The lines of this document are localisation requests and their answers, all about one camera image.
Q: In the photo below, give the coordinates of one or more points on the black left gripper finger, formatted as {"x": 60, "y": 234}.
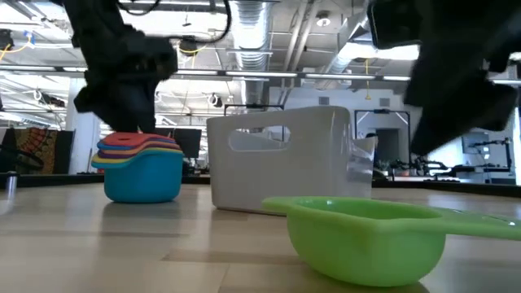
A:
{"x": 134, "y": 110}
{"x": 91, "y": 99}

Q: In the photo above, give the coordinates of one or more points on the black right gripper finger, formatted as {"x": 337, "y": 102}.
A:
{"x": 468, "y": 116}
{"x": 427, "y": 91}

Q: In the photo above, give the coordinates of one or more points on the pink measuring cup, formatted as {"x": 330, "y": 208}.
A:
{"x": 138, "y": 138}

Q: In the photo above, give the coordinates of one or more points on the purple measuring cup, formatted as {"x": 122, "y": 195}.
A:
{"x": 134, "y": 152}

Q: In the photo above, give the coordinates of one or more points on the orange measuring cup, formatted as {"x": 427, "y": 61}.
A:
{"x": 163, "y": 144}

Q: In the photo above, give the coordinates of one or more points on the yellow measuring cup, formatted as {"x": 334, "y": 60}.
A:
{"x": 102, "y": 159}

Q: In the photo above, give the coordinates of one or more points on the teal measuring cup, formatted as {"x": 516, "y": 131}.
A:
{"x": 142, "y": 179}

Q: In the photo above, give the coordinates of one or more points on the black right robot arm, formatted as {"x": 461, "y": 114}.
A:
{"x": 504, "y": 24}

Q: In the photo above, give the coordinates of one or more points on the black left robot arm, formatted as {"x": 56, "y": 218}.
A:
{"x": 93, "y": 16}

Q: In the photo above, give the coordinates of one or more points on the black background robot arm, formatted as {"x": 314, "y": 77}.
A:
{"x": 494, "y": 143}

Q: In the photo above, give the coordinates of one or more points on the green measuring cup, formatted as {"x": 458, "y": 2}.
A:
{"x": 366, "y": 244}

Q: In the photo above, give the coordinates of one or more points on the grey plastic basket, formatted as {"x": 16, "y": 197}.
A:
{"x": 285, "y": 179}

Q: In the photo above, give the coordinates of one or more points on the white column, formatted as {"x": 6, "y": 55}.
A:
{"x": 83, "y": 134}

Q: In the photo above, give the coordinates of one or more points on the colourful patterned wall hanging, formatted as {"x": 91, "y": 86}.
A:
{"x": 34, "y": 148}

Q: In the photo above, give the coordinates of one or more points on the black metal table frame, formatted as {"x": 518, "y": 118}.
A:
{"x": 49, "y": 180}

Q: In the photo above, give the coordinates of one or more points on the silver ventilation duct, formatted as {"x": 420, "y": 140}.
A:
{"x": 252, "y": 32}

